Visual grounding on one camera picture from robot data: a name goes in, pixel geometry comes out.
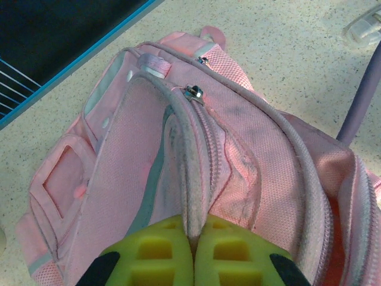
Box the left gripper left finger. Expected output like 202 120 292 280
86 214 195 286

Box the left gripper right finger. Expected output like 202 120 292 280
195 214 310 286

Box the pink backpack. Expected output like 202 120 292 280
14 25 381 286

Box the clear plastic supplies bag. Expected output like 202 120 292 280
342 8 381 48

